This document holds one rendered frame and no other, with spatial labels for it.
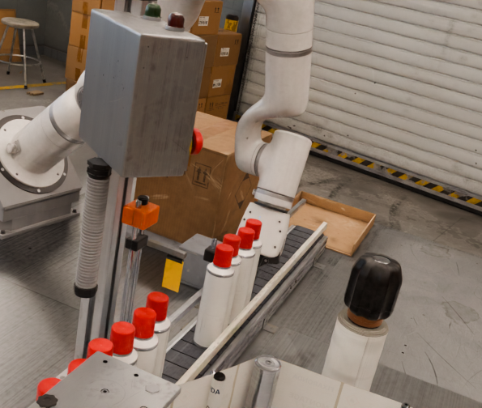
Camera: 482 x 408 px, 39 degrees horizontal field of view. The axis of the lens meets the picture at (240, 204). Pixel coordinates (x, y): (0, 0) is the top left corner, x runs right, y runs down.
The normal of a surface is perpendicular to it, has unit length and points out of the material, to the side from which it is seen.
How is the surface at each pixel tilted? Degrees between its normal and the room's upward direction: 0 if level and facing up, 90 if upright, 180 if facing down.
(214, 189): 90
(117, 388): 0
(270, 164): 71
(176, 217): 90
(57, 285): 0
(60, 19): 90
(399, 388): 0
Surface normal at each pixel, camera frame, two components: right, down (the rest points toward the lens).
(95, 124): -0.83, 0.05
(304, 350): 0.18, -0.91
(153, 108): 0.52, 0.40
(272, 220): -0.22, -0.07
